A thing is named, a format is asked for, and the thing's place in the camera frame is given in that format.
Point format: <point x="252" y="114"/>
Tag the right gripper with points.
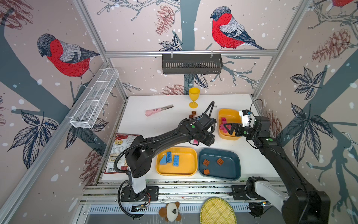
<point x="238" y="125"/>

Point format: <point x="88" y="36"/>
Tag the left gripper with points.
<point x="210" y="141"/>

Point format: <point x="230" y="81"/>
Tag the blue lego brick long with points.
<point x="168" y="157"/>

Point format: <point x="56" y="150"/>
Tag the blue lego brick slanted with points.
<point x="163" y="161"/>

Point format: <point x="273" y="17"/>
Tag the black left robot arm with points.
<point x="136" y="160"/>

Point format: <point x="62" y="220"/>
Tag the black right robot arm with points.
<point x="303" y="203"/>

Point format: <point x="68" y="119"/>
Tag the yellow tray right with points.
<point x="231" y="116"/>

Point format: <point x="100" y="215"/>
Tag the yellow tray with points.
<point x="188" y="163"/>
<point x="231" y="116"/>

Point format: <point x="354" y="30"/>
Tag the yellow plastic goblet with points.
<point x="194" y="94"/>

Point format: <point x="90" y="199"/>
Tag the dark teal tray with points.
<point x="230" y="170"/>

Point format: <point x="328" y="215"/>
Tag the yellow tray front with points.
<point x="188" y="163"/>

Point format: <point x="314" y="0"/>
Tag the black hanging basket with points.
<point x="178" y="64"/>

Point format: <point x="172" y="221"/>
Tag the red snack bag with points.
<point x="121" y="142"/>

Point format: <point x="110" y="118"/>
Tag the woven bamboo plate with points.
<point x="216" y="210"/>

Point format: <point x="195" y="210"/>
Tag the plush toy dog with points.
<point x="171" y="212"/>

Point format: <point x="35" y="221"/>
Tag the white wire mesh basket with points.
<point x="90" y="108"/>

